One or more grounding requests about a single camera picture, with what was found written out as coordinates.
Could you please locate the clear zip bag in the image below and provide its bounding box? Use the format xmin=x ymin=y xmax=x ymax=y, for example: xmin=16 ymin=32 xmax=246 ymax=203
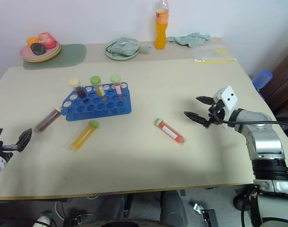
xmin=190 ymin=44 xmax=237 ymax=64

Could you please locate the dark wooden cabinet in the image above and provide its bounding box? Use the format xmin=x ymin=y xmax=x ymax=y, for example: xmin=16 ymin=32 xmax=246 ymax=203
xmin=261 ymin=46 xmax=288 ymax=115

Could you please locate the orange toy fruit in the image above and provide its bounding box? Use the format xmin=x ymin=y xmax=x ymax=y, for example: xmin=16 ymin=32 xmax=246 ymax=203
xmin=27 ymin=36 xmax=40 ymax=47

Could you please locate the pink plate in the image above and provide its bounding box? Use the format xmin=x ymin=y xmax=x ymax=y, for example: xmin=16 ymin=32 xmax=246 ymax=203
xmin=19 ymin=41 xmax=61 ymax=60

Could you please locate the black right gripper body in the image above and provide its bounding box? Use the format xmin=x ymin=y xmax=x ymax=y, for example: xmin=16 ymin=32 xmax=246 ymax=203
xmin=207 ymin=100 xmax=227 ymax=130

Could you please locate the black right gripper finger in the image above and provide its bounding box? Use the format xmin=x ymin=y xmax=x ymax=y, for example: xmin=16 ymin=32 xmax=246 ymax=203
xmin=183 ymin=111 xmax=211 ymax=129
xmin=196 ymin=95 xmax=217 ymax=106

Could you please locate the black box on floor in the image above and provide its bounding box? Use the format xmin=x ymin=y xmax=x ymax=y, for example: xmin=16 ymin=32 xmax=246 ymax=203
xmin=200 ymin=209 xmax=218 ymax=227

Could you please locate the dark toy mangosteen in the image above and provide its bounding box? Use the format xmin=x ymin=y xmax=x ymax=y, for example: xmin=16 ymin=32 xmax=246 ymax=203
xmin=30 ymin=43 xmax=46 ymax=56

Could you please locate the green placemat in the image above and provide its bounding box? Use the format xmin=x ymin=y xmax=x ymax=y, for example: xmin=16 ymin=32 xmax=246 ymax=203
xmin=22 ymin=44 xmax=87 ymax=70

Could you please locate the pale green cloth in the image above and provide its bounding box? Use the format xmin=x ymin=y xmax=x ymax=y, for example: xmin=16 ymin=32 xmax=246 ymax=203
xmin=166 ymin=32 xmax=211 ymax=49

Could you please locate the dark rounded shape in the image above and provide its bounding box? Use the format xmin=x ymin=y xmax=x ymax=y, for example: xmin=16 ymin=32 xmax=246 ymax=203
xmin=159 ymin=190 xmax=190 ymax=227

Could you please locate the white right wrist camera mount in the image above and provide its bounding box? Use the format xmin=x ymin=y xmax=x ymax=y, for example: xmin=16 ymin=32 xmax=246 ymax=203
xmin=212 ymin=86 xmax=240 ymax=130

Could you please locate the blue ribbed water bottle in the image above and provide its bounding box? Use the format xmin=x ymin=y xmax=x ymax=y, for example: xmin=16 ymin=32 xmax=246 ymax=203
xmin=252 ymin=69 xmax=274 ymax=91

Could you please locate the yellow liquid tube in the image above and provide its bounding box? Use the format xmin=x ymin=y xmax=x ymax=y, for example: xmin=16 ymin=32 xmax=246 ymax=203
xmin=70 ymin=120 xmax=99 ymax=152

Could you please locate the orange tube green cap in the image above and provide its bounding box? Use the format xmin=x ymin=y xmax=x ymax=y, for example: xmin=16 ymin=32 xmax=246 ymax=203
xmin=90 ymin=75 xmax=106 ymax=97

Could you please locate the blue test tube rack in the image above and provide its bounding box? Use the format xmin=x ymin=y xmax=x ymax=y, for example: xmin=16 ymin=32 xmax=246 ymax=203
xmin=60 ymin=82 xmax=133 ymax=122

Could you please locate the orange soda bottle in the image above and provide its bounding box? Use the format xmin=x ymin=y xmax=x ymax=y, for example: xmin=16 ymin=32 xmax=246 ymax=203
xmin=154 ymin=0 xmax=171 ymax=51

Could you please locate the dark tube yellow cap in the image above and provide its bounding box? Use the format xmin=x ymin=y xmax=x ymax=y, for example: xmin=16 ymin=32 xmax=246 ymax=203
xmin=68 ymin=77 xmax=88 ymax=99

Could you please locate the pale green plate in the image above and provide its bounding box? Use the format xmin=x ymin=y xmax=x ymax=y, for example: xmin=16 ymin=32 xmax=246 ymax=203
xmin=104 ymin=37 xmax=141 ymax=61

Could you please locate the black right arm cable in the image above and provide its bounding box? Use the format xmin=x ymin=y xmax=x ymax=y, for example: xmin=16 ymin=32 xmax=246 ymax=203
xmin=212 ymin=111 xmax=288 ymax=131

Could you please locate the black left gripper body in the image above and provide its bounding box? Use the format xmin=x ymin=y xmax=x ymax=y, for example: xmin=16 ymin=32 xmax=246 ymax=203
xmin=0 ymin=140 xmax=18 ymax=162

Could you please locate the pink toy peach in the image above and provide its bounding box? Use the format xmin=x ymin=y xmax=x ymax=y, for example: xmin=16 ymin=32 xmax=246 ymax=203
xmin=37 ymin=32 xmax=57 ymax=50

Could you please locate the dark red tube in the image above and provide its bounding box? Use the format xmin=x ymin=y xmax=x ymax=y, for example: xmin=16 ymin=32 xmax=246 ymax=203
xmin=33 ymin=106 xmax=62 ymax=134

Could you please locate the yellow plate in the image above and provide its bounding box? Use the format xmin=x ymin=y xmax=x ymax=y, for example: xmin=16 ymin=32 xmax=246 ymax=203
xmin=23 ymin=44 xmax=62 ymax=64

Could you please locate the white rounded floor object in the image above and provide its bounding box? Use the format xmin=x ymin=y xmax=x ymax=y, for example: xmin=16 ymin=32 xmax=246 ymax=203
xmin=34 ymin=212 xmax=53 ymax=227

